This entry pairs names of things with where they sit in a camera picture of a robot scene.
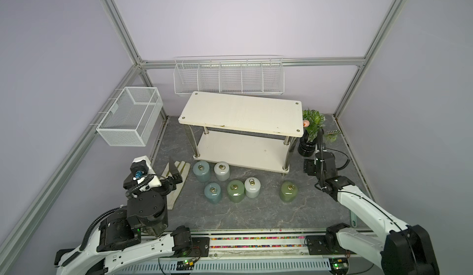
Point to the large white tea canister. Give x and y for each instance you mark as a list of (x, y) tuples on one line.
[(252, 187)]

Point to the small green tea canister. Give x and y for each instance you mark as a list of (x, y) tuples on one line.
[(288, 191)]

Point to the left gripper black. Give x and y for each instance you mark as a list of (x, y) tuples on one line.
[(170, 181)]

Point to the potted green plant black vase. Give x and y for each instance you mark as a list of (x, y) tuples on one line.
[(313, 122)]

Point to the small blue tea canister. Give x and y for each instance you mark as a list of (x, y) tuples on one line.
[(213, 193)]

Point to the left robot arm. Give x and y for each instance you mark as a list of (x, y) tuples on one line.
[(133, 233)]

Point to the white mesh basket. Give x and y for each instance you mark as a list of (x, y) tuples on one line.
[(132, 117)]

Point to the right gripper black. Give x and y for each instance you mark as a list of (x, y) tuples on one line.
[(308, 165)]

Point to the small blue-grey canister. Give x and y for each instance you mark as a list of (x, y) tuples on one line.
[(201, 170)]

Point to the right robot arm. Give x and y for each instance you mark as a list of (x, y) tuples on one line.
[(369, 216)]

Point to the large green tea canister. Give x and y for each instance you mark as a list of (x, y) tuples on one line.
[(236, 191)]

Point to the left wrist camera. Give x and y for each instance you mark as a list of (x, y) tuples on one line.
[(141, 169)]

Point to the white two-tier shelf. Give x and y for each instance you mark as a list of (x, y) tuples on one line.
[(251, 132)]

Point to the white wire wall rack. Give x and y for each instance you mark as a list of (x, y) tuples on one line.
[(238, 74)]

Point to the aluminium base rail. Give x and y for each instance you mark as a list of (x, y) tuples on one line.
[(280, 254)]

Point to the small white tea canister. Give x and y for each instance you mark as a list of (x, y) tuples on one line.
[(222, 171)]

